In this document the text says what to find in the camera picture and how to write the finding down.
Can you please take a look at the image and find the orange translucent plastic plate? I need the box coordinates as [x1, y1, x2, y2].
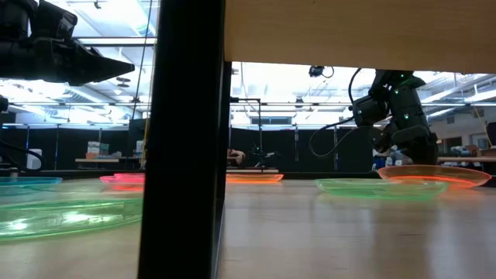
[377, 164, 492, 191]
[226, 173, 284, 184]

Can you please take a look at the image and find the thin black cable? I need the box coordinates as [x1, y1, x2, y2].
[130, 0, 154, 122]

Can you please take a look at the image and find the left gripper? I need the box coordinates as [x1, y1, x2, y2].
[0, 36, 136, 87]

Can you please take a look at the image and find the white container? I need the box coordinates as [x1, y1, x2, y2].
[26, 148, 43, 171]

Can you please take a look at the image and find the framed wall poster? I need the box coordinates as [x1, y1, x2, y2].
[470, 133, 490, 150]

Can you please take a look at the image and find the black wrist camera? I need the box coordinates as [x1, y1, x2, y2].
[33, 0, 78, 42]
[351, 95, 390, 127]

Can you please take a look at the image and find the teal and white box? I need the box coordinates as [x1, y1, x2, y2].
[85, 140, 111, 160]

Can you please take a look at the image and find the person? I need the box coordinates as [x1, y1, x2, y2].
[226, 148, 246, 167]

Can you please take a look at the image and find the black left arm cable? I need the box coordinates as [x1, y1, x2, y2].
[0, 139, 44, 171]

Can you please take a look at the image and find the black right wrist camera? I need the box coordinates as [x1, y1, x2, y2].
[351, 95, 390, 127]

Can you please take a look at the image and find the black aluminium table frame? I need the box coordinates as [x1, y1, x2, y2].
[0, 168, 496, 188]

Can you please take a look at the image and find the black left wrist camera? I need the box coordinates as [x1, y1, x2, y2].
[33, 0, 78, 42]

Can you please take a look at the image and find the black metal stand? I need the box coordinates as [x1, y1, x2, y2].
[230, 97, 264, 171]

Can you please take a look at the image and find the wooden background table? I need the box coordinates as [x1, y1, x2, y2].
[226, 167, 280, 174]
[74, 157, 143, 171]

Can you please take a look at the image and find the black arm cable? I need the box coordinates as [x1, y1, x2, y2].
[0, 139, 44, 171]
[308, 67, 375, 159]

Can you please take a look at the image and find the green translucent plastic plate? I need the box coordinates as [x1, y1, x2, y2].
[0, 197, 143, 243]
[314, 177, 450, 202]

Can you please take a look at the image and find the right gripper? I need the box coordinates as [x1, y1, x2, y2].
[370, 112, 439, 166]

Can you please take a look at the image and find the pink translucent plastic plate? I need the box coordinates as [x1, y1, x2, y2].
[99, 173, 146, 193]

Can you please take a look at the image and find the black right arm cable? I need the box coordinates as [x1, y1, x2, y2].
[308, 67, 375, 159]

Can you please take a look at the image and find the teal translucent plastic plate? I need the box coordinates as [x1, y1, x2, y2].
[0, 176, 63, 197]

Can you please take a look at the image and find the black overhead camera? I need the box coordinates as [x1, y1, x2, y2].
[308, 64, 335, 79]

